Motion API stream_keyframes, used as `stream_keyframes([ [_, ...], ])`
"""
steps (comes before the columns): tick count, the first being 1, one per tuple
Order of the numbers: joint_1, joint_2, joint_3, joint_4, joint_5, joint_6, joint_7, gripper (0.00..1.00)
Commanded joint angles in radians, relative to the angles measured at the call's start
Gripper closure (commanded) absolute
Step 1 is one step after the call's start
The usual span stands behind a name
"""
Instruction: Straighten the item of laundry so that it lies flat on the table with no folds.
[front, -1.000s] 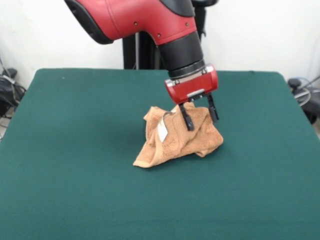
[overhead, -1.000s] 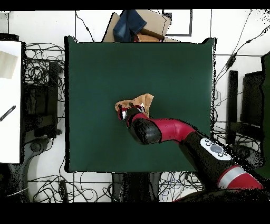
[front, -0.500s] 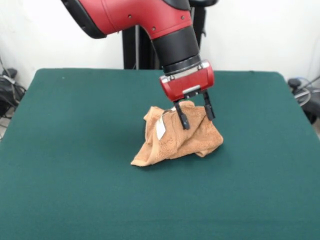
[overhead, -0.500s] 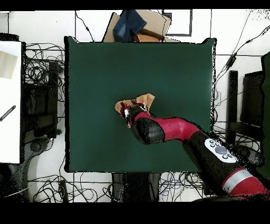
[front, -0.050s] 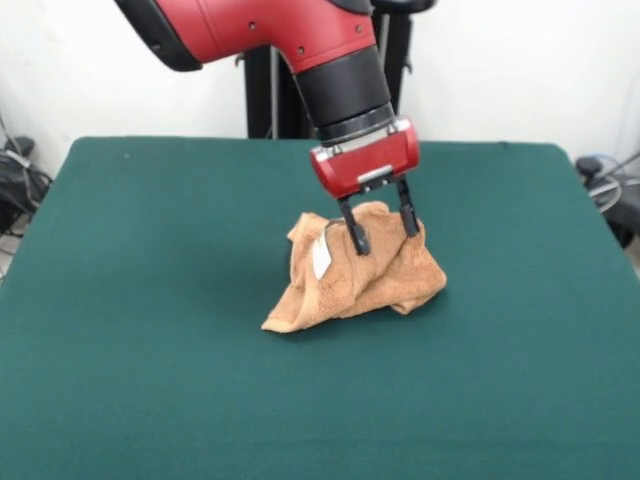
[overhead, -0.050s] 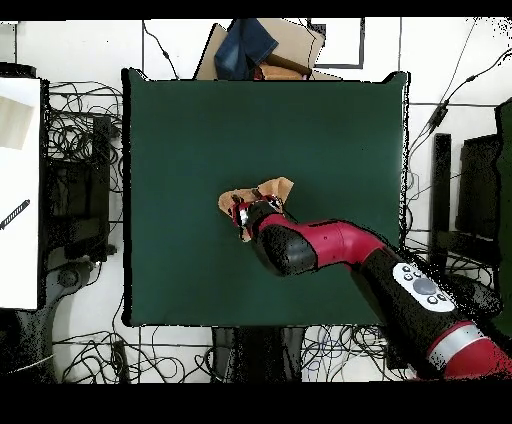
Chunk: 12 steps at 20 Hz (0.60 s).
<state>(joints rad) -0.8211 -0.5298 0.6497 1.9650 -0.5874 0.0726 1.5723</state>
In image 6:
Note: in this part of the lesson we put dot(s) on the peach terry towel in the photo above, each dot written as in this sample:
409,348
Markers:
278,187

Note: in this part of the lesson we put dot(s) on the blue jeans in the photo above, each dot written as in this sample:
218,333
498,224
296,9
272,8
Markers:
240,48

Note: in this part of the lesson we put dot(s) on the brown cardboard box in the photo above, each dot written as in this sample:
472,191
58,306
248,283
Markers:
296,40

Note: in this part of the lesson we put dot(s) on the black equipment stand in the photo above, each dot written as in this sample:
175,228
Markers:
100,140

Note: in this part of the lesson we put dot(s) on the black square floor frame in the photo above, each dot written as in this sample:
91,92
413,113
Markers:
362,40

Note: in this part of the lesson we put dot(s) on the black striped tool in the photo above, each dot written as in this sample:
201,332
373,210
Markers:
16,213

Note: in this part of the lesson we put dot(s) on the orange cloth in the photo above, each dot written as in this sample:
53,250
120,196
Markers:
280,74

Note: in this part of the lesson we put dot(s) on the office chair base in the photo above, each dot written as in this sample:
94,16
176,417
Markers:
68,278
484,296

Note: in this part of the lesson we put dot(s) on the beige block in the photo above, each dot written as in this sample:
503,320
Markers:
14,124

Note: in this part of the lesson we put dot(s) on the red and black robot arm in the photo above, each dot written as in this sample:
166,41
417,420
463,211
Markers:
328,240

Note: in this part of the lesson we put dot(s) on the black panel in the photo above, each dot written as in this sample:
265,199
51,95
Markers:
478,188

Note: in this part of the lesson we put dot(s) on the white table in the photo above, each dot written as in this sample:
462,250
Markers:
20,260

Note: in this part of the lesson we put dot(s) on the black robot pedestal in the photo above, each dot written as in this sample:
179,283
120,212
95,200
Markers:
260,356

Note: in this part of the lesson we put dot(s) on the black upright post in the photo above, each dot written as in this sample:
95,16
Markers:
440,180

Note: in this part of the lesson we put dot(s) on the dark green table cloth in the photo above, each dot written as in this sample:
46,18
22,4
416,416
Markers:
180,140

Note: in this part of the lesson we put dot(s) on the black power strip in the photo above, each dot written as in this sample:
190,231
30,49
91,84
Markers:
121,360

